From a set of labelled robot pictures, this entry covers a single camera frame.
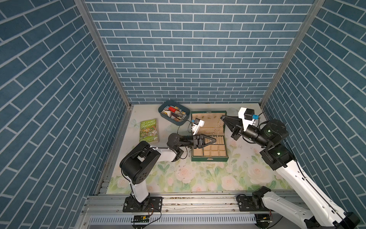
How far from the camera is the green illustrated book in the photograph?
98 cm

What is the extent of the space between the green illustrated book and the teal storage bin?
0.08 meters

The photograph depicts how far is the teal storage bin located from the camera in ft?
3.60
